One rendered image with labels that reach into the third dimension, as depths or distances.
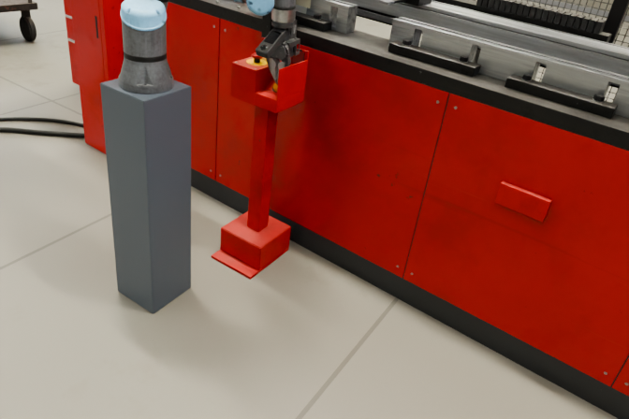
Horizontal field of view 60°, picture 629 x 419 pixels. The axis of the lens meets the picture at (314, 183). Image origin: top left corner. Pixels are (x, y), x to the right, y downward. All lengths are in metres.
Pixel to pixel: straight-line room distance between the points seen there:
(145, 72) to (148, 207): 0.40
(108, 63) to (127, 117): 1.10
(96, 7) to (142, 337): 1.46
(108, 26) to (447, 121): 1.59
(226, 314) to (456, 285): 0.80
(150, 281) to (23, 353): 0.42
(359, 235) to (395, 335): 0.39
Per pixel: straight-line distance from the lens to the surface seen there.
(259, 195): 2.05
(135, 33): 1.56
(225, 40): 2.22
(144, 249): 1.82
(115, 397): 1.76
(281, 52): 1.78
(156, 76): 1.59
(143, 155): 1.62
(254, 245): 2.07
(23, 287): 2.16
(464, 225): 1.84
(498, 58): 1.77
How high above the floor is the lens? 1.36
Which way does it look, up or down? 30 degrees down
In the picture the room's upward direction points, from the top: 8 degrees clockwise
